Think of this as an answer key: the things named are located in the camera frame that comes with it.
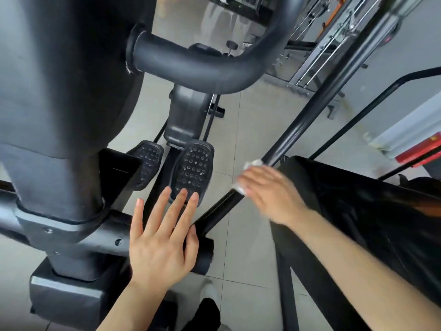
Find person's white shoe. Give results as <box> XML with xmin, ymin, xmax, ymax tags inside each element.
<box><xmin>198</xmin><ymin>280</ymin><xmax>221</xmax><ymax>304</ymax></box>

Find person's right hand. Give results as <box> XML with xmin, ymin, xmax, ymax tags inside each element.
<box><xmin>236</xmin><ymin>166</ymin><xmax>312</xmax><ymax>228</ymax></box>

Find glossy black treadmill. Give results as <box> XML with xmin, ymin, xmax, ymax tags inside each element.
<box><xmin>270</xmin><ymin>65</ymin><xmax>441</xmax><ymax>331</ymax></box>

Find person's black trousers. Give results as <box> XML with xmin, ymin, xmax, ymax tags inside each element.
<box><xmin>181</xmin><ymin>297</ymin><xmax>223</xmax><ymax>331</ymax></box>

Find person's left hand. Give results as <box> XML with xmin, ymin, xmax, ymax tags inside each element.
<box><xmin>128</xmin><ymin>186</ymin><xmax>201</xmax><ymax>294</ymax></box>

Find red fire extinguisher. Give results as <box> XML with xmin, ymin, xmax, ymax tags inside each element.
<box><xmin>394</xmin><ymin>133</ymin><xmax>441</xmax><ymax>170</ymax></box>

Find white wet wipe sheet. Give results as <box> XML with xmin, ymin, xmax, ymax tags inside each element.
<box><xmin>230</xmin><ymin>159</ymin><xmax>266</xmax><ymax>197</ymax></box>

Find black elliptical machine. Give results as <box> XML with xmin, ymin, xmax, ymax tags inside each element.
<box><xmin>0</xmin><ymin>0</ymin><xmax>424</xmax><ymax>331</ymax></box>

